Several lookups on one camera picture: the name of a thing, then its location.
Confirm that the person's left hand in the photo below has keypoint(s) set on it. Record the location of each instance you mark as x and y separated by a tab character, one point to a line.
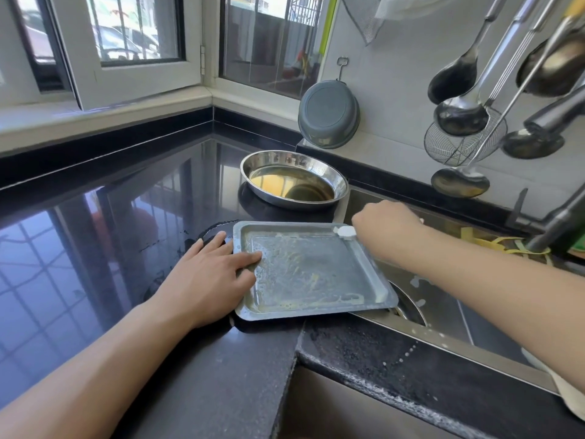
206	283

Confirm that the person's right hand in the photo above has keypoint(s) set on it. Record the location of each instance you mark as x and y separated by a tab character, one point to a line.
388	228

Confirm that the white cleaning brush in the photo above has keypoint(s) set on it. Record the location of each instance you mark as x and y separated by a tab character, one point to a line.
345	231

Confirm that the round steel pan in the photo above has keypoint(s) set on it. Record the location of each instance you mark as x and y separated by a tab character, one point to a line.
411	306

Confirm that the rectangular steel tray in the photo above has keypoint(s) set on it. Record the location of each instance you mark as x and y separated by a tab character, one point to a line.
311	269

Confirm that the round steel basin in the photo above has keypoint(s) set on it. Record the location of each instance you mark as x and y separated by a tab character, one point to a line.
294	178

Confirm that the person's right forearm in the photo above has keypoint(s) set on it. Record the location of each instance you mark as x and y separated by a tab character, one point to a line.
512	297

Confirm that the person's left forearm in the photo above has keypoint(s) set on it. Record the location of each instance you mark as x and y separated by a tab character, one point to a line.
82	375

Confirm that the stainless steel sink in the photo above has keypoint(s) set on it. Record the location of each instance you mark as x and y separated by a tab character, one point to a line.
457	306

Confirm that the yellow hanging sink cup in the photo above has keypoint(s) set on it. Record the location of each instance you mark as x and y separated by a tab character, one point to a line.
503	242

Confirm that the grey hanging basin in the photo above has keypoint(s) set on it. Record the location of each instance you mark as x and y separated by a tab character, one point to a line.
327	114

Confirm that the steel soup ladle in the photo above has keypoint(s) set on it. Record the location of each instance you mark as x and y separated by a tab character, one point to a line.
462	117

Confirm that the hanging steel ladles and skimmer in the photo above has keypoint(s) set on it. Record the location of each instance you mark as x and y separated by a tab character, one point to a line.
452	82

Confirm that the steel gooseneck faucet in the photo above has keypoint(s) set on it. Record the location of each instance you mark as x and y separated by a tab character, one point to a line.
558	123

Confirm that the white hanging cloth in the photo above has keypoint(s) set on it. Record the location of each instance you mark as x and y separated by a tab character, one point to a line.
393	9

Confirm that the white dish rag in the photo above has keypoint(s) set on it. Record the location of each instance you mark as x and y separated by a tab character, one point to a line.
567	384

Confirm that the steel wall hook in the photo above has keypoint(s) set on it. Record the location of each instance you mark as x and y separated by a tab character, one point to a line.
343	66

